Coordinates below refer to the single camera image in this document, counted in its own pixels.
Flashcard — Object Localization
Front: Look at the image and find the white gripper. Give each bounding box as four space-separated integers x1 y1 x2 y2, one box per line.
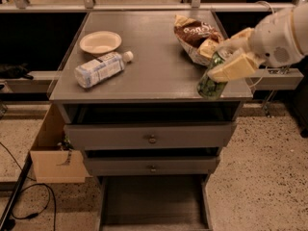
208 7 305 83

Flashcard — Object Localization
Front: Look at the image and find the green soda can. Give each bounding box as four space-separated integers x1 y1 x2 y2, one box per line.
197 49 231 100

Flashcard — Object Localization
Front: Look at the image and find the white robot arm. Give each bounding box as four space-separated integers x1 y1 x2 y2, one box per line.
207 3 308 83

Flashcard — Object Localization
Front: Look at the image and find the grey top drawer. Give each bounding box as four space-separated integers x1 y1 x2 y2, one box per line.
64 122 236 150

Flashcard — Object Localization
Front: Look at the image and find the grey drawer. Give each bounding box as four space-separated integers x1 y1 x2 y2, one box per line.
64 122 236 150
95 175 214 231
84 156 220 176

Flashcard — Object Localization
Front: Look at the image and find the grey drawer cabinet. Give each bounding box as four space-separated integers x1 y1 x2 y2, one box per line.
48 10 254 231

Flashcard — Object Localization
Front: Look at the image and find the grey middle drawer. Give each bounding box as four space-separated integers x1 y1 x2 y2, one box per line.
84 156 220 176

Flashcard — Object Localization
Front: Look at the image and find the grey bottom drawer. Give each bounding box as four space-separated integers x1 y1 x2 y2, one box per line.
95 175 214 231

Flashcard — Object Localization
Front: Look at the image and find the brown yellow chip bag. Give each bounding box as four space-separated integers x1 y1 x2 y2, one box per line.
173 14 224 66

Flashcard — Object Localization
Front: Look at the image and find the clear plastic water bottle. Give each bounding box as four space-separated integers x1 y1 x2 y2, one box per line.
74 51 134 89

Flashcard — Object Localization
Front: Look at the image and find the white paper bowl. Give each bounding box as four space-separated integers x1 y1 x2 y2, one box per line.
79 31 122 55

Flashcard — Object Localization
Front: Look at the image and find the cardboard box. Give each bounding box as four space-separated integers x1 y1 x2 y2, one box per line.
30 105 89 183

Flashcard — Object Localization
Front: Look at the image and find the black object on shelf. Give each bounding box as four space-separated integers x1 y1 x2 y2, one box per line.
0 64 34 80

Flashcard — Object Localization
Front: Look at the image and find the black floor cable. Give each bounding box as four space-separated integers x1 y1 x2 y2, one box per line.
0 141 58 231

